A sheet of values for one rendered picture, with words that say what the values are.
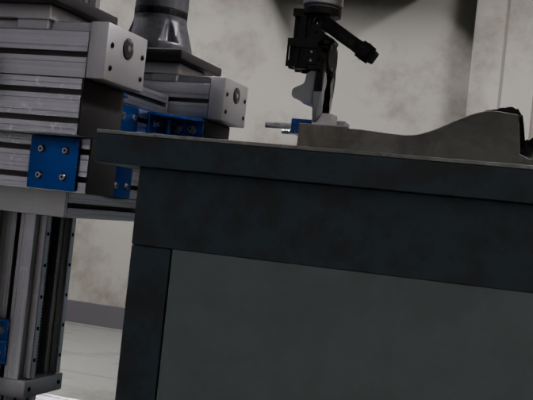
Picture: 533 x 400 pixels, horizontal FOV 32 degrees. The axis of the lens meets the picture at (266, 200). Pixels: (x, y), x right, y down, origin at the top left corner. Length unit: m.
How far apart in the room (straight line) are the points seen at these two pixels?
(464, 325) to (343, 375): 0.14
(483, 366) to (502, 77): 3.67
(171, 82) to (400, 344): 1.10
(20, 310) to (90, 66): 0.55
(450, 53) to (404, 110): 0.36
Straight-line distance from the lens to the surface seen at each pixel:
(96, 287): 5.35
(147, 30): 2.02
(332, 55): 1.75
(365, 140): 1.63
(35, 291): 1.83
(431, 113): 4.77
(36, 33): 1.55
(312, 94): 1.71
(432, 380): 1.01
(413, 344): 1.01
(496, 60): 4.63
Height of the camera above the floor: 0.72
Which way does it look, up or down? 1 degrees up
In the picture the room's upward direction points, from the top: 6 degrees clockwise
